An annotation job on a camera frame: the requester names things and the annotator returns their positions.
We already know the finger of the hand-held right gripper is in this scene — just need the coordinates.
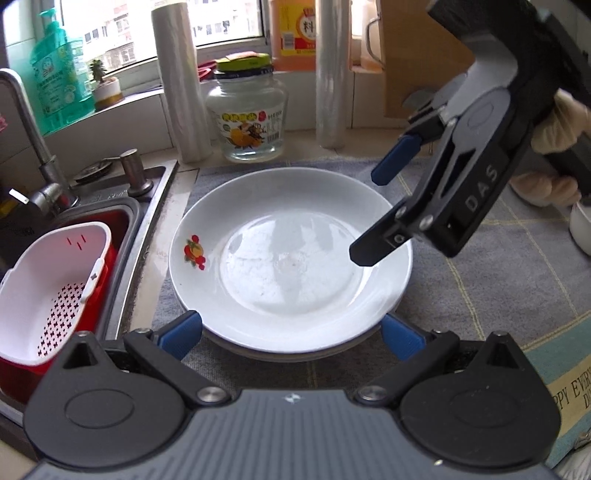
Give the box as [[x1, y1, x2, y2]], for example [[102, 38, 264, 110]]
[[370, 76, 468, 186], [348, 124, 466, 268]]

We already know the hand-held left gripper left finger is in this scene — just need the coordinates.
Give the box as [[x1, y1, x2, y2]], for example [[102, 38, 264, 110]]
[[60, 310, 230, 409]]

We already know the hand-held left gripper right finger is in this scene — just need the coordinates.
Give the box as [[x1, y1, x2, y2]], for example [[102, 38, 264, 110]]
[[355, 313, 536, 409]]

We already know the round white fruit-print plate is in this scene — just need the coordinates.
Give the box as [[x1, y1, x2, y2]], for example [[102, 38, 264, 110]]
[[168, 167, 413, 352]]

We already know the white pink-flower bowl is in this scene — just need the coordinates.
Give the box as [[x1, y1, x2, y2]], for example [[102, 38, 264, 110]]
[[569, 198, 591, 257]]

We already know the person's right hand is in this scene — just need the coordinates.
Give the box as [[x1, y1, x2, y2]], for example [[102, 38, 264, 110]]
[[510, 89, 591, 208]]

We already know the clear cling film roll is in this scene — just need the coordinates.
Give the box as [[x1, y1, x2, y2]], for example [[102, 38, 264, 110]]
[[315, 0, 354, 149]]

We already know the wooden cutting board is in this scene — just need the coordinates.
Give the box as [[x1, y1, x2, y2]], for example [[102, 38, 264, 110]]
[[376, 0, 476, 118]]

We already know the grey teal plaid cloth mat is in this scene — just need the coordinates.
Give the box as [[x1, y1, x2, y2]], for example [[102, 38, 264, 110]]
[[152, 154, 591, 467]]

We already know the stainless steel sink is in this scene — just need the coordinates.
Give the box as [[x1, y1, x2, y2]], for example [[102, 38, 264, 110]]
[[0, 157, 182, 432]]

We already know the glass jar with printed label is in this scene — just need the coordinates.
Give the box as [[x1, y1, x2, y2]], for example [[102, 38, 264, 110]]
[[205, 52, 289, 162]]

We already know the orange cooking oil bottle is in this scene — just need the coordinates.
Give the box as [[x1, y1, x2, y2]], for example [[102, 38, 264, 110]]
[[269, 0, 319, 72]]

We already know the white strainer basket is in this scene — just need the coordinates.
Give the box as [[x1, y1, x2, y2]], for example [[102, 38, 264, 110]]
[[0, 222, 114, 365]]

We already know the metal sink soap dispenser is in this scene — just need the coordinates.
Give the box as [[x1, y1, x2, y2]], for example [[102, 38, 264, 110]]
[[120, 148, 154, 197]]

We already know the metal sink drain plug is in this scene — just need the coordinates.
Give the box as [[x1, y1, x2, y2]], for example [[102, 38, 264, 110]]
[[74, 157, 122, 182]]

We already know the person's white clothing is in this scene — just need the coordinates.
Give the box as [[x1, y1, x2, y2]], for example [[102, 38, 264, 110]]
[[551, 438, 591, 480]]

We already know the white plastic bag roll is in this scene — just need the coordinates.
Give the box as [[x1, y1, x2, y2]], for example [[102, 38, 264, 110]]
[[151, 2, 213, 164]]

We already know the small potted plant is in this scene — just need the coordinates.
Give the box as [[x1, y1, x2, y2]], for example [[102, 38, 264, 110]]
[[88, 59, 125, 112]]

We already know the metal sink faucet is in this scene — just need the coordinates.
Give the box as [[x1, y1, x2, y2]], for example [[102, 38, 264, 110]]
[[0, 68, 79, 217]]

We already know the green detergent bottle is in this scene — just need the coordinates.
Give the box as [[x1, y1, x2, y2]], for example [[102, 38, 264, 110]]
[[30, 9, 95, 134]]

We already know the window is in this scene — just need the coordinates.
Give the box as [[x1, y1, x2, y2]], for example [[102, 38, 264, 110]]
[[60, 0, 273, 72]]

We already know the metal wire knife rack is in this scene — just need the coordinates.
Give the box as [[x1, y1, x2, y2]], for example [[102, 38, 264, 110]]
[[366, 11, 386, 71]]

